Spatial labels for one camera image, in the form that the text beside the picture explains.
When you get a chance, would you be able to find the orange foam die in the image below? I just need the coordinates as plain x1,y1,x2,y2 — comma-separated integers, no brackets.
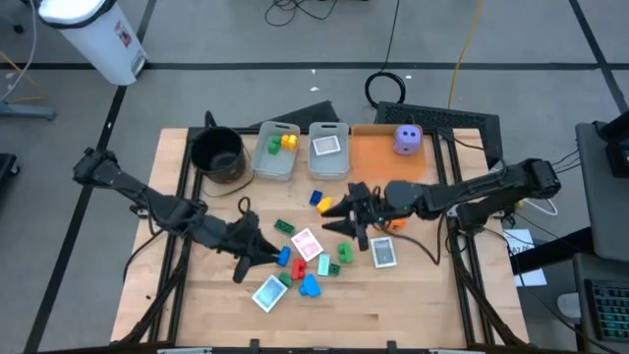
377,217,408,233

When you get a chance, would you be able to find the white bordered playing card box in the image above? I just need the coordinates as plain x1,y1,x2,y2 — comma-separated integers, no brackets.
312,134,342,157

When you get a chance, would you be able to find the orange plastic tray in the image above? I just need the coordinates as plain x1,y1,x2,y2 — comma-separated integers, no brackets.
349,123,429,182

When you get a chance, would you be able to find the black floor object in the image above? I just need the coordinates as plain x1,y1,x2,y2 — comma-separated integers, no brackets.
0,152,22,191

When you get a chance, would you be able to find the grey stand base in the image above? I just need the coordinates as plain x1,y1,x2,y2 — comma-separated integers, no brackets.
0,99,58,122

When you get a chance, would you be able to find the black coiled cable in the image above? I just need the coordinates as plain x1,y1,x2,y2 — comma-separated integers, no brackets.
363,0,408,110

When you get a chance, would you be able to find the black perforated panel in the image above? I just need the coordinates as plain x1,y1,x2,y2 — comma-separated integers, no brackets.
373,100,504,166

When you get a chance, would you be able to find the purple foam die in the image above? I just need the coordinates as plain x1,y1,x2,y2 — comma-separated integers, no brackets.
392,124,424,157

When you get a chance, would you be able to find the blue white playing card box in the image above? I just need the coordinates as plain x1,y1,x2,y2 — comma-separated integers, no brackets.
251,273,289,315

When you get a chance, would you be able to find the white trash can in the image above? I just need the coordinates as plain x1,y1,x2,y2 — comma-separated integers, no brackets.
37,0,149,88

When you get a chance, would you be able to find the black keyboard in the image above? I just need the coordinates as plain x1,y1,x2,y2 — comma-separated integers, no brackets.
583,278,629,344

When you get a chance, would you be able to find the black pumpkin face bucket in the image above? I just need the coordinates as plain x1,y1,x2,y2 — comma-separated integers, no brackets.
189,110,256,200

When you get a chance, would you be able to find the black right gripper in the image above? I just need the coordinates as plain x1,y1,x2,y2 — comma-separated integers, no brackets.
320,181,395,253

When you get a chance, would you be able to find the black monitor stand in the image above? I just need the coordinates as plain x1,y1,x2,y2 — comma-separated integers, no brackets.
593,109,629,179

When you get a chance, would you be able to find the white paper sheet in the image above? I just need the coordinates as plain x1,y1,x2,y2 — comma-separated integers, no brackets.
501,227,548,288

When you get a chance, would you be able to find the yellow hanging cable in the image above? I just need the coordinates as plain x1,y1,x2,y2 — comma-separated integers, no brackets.
446,0,486,111

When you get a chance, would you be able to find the red patterned playing card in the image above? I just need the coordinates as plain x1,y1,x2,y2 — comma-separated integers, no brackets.
290,227,324,263

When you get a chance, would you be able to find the light blue toy block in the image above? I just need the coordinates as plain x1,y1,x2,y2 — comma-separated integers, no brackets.
298,273,322,299

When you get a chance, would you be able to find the grey white playing card box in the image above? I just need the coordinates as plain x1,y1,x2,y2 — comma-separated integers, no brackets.
370,236,398,269

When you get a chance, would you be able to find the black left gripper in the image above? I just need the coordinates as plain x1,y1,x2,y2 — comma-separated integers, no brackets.
209,210,283,285

